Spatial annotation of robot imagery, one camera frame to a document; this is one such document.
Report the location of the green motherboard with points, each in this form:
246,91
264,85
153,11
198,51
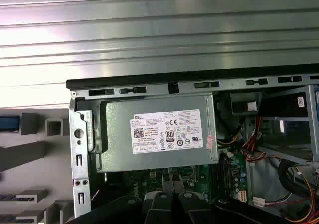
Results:
236,184

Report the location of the metal optical drive cage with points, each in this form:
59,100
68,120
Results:
310,122

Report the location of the black open PC case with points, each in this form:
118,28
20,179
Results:
159,88

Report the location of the grey power supply unit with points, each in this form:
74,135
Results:
119,144

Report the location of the blue drive latch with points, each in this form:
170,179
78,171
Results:
317,97

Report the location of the black RAM slot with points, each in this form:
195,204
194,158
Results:
227,179
223,179
220,179
230,179

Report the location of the grey parts rack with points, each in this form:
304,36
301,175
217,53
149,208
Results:
37,159

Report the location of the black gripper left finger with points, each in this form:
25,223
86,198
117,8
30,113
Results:
157,209

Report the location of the RAM stick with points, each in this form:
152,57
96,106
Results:
8,197
7,218

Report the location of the hard disk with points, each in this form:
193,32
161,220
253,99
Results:
10,124

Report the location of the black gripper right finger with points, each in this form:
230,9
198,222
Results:
192,209

